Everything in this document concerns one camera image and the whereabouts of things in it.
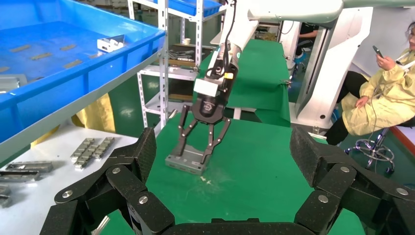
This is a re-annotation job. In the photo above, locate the ribbed silver metal part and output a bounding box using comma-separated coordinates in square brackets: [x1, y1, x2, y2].
[69, 138, 95, 164]
[73, 137, 115, 171]

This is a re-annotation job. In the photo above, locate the grey metal housing part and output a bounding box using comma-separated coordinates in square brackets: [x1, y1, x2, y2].
[164, 143, 209, 176]

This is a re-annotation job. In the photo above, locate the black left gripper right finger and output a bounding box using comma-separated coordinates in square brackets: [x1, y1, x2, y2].
[289, 125, 415, 235]

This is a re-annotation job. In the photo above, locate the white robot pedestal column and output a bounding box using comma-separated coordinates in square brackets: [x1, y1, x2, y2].
[289, 6, 375, 130]

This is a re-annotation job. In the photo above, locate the person in yellow coat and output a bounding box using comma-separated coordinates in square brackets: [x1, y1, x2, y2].
[325, 21, 415, 146]

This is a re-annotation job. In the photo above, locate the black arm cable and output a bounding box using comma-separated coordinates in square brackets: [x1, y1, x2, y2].
[205, 0, 237, 78]

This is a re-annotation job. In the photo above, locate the grey metal block part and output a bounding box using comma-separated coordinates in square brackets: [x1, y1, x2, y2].
[0, 74, 28, 94]

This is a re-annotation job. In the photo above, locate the large blue plastic bin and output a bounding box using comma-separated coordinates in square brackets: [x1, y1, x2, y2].
[0, 0, 166, 143]

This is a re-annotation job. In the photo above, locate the dark grey metal tray part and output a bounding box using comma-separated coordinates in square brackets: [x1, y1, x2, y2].
[0, 171, 41, 183]

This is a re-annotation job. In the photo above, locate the chrome stool base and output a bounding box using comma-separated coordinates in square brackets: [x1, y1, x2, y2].
[344, 116, 415, 175]

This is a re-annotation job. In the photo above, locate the white perforated shelving rack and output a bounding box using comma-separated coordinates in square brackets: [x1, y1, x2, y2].
[127, 0, 230, 129]

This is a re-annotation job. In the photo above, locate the grey metal bar part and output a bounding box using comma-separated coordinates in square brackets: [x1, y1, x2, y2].
[4, 161, 54, 174]

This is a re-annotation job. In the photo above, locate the small blue plastic bin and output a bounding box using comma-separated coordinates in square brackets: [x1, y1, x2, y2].
[153, 0, 223, 18]

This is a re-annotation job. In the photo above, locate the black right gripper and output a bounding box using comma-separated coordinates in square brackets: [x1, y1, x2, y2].
[176, 63, 240, 165]

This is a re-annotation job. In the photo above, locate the yellow plastic sheet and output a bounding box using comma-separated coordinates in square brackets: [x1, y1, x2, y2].
[30, 93, 116, 148]

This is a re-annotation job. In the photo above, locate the white metal shelving rack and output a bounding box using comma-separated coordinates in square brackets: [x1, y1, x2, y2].
[0, 0, 171, 235]

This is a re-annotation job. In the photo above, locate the white metal bracket part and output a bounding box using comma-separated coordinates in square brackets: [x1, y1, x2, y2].
[96, 34, 126, 53]

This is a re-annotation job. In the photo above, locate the pile of metal parts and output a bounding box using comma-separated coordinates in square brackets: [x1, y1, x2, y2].
[168, 49, 196, 63]

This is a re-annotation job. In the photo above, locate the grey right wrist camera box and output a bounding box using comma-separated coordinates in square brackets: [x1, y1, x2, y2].
[193, 77, 222, 98]

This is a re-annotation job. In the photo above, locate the white robot body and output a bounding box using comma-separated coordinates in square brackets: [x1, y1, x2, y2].
[278, 20, 304, 62]

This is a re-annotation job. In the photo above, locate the person in black shirt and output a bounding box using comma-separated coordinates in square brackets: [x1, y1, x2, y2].
[296, 22, 320, 56]

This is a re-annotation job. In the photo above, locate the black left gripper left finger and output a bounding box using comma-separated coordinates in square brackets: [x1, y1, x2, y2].
[39, 127, 176, 235]

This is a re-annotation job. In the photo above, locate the wooden board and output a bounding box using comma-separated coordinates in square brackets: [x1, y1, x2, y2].
[168, 94, 194, 102]
[168, 59, 197, 69]

